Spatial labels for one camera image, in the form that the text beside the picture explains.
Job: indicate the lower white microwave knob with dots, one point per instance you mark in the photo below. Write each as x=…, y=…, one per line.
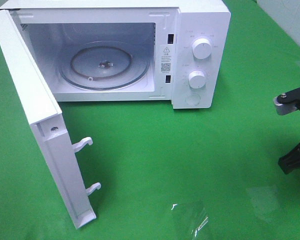
x=197, y=79

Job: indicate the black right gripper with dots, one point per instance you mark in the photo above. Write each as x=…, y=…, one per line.
x=290, y=161

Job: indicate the upper white microwave knob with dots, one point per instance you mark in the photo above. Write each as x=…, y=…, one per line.
x=202, y=48

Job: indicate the white microwave door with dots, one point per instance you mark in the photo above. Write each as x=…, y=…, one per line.
x=45, y=119

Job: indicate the white microwave knob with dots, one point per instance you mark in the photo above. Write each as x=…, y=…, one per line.
x=197, y=79
x=202, y=48

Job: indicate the round microwave door button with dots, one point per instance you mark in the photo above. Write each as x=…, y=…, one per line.
x=193, y=99

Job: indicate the white microwave oven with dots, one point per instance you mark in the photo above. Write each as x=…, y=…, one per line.
x=171, y=26

